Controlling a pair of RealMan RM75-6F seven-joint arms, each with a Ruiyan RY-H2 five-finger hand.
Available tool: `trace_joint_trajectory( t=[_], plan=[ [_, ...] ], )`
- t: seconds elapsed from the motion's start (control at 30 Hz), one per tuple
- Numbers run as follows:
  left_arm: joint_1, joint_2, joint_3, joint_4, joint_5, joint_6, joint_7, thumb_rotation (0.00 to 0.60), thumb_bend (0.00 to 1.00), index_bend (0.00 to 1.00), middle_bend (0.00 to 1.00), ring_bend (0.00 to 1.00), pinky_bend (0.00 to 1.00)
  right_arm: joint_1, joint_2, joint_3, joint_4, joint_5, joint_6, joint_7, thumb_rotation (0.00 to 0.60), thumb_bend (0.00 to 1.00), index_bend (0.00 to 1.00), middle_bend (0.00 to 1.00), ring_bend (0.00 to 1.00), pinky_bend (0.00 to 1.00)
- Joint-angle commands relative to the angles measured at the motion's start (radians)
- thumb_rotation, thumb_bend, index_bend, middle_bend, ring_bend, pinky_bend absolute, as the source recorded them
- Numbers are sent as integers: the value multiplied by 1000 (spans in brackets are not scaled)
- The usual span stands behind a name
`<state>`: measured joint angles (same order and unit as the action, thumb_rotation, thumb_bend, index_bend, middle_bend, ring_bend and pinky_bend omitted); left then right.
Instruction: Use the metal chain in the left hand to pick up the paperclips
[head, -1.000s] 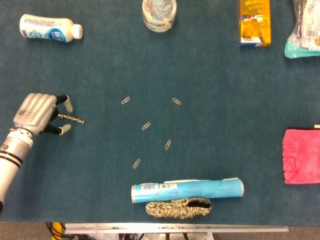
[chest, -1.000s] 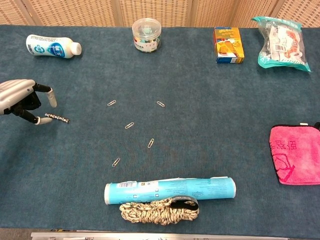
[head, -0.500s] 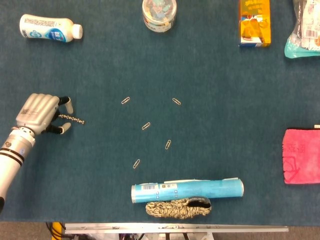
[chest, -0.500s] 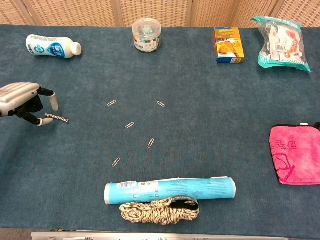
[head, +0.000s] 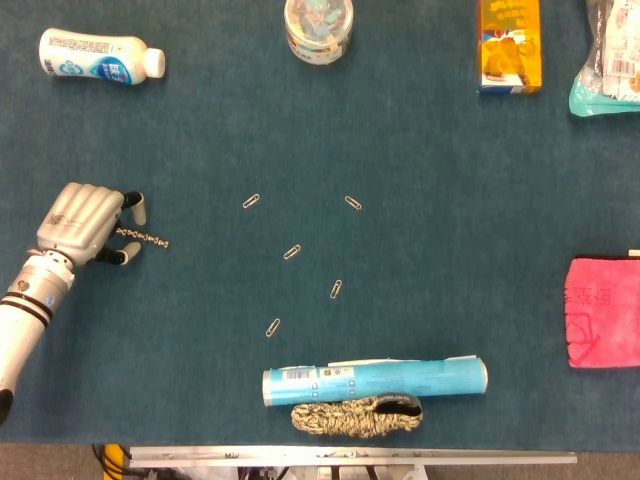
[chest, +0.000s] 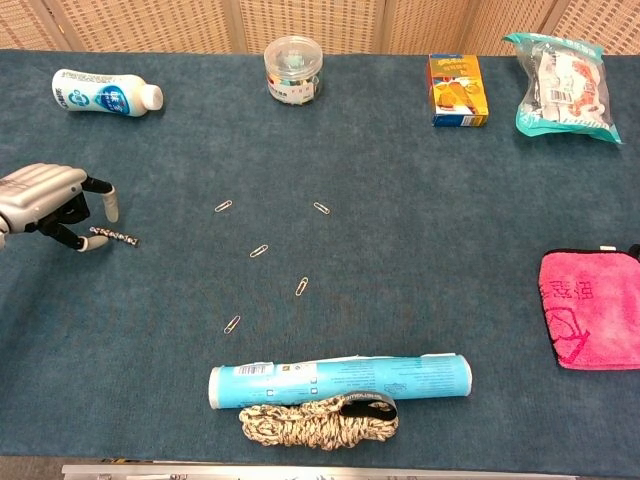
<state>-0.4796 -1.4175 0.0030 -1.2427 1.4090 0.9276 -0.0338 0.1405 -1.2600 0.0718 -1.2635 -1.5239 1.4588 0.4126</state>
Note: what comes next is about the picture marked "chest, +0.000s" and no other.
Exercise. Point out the pink towel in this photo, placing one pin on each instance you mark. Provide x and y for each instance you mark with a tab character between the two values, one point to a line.
595	310

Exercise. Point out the small metal bead bar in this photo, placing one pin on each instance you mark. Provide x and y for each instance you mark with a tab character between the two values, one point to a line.
122	237

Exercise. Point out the silver paperclip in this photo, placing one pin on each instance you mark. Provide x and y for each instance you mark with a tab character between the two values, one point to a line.
223	206
231	324
321	208
301	286
259	251

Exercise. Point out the light blue rolled tube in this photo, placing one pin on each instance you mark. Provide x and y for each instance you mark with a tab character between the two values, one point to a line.
350	380

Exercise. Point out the woven folding screen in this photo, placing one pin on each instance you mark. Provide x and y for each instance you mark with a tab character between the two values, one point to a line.
320	22

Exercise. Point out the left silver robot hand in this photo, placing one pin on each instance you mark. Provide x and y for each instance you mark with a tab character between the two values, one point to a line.
40	192

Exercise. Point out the yellow carton box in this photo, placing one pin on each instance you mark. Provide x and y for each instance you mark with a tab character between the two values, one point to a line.
457	90

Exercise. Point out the teal table cloth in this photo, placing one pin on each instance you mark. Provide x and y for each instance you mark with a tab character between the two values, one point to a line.
400	225

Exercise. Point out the white milk bottle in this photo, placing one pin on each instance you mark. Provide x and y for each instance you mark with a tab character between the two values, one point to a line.
100	95

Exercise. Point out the aluminium frame rail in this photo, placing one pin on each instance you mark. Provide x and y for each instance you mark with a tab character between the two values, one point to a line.
300	472

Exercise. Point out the black object beside towel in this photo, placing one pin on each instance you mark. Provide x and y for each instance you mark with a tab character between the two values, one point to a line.
634	251

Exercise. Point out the clear plastic clip jar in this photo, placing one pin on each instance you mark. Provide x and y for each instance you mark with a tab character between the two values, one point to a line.
293	75

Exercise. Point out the teal snack bag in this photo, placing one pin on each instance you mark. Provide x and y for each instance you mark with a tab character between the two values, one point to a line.
565	90

